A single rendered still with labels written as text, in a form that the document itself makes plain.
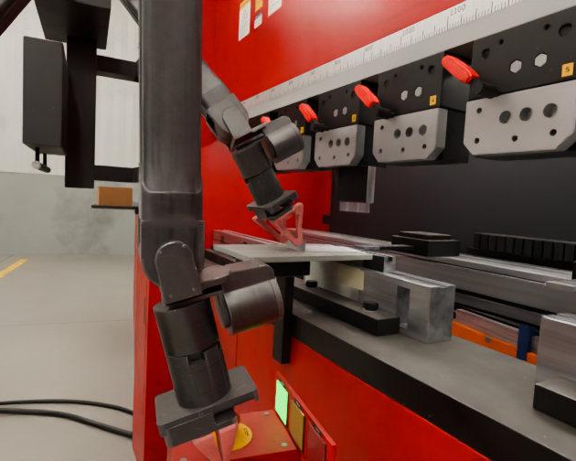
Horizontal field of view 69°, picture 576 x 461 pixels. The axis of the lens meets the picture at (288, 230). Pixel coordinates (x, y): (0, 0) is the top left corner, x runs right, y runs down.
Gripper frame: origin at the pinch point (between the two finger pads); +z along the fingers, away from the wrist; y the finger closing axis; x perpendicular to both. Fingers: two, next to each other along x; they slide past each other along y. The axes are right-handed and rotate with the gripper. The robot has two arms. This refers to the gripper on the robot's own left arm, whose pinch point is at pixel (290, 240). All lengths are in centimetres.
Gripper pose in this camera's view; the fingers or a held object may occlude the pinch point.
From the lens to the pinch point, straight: 82.0
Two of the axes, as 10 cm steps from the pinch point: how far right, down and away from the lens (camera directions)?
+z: 4.1, 8.6, 3.1
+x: -7.7, 5.1, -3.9
